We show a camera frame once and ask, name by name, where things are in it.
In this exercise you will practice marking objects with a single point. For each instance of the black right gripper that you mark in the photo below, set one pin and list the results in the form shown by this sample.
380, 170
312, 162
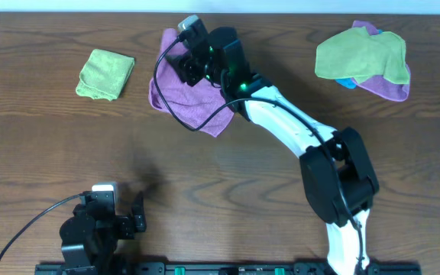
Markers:
183, 63

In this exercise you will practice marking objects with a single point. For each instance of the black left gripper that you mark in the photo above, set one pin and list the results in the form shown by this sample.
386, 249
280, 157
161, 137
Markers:
127, 224

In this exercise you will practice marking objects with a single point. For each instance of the purple microfiber cloth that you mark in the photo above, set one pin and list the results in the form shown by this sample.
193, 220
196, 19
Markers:
191, 104

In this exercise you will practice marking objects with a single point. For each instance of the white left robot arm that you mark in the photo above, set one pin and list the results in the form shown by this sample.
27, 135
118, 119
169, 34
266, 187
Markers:
90, 237

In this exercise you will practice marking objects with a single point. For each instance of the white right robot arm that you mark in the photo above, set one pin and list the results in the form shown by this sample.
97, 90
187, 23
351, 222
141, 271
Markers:
337, 175

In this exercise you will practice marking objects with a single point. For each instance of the folded green cloth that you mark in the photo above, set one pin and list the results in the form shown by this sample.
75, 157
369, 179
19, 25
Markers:
104, 75

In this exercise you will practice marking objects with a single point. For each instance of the blue cloth in pile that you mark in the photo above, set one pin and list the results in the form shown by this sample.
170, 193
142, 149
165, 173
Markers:
347, 83

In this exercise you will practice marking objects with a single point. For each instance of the crumpled green cloth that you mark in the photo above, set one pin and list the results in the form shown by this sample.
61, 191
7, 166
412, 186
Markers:
356, 54

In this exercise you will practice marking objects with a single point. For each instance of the purple cloth in pile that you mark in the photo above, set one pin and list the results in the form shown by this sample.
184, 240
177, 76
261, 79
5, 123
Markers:
377, 84

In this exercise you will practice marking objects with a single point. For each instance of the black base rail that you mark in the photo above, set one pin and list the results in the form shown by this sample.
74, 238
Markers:
158, 268

